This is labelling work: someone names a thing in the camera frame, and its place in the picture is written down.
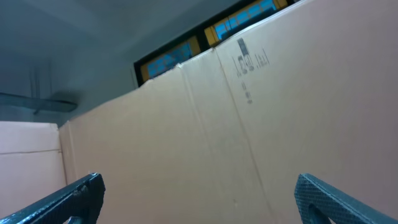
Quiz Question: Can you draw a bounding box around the brown cardboard side panel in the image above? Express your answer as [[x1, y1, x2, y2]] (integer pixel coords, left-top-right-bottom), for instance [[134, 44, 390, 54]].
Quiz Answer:
[[0, 121, 67, 218]]

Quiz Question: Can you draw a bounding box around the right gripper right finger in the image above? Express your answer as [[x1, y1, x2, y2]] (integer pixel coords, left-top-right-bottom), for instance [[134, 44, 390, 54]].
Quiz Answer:
[[294, 174, 397, 224]]

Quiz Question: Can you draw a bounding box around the grey ceiling pipe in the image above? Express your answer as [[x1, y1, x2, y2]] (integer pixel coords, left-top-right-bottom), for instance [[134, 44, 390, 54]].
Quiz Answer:
[[1, 93, 78, 114]]

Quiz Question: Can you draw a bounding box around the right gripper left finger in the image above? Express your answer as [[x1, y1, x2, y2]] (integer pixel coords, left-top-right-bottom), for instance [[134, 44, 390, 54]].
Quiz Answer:
[[1, 173, 106, 224]]

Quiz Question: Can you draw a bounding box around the yellow-framed window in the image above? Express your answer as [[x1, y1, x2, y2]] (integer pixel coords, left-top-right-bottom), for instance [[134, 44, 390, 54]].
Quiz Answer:
[[131, 0, 296, 87]]

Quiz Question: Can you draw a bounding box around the brown cardboard back panel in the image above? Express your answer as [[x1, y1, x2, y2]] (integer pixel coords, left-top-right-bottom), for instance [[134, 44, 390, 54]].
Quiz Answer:
[[60, 0, 397, 223]]

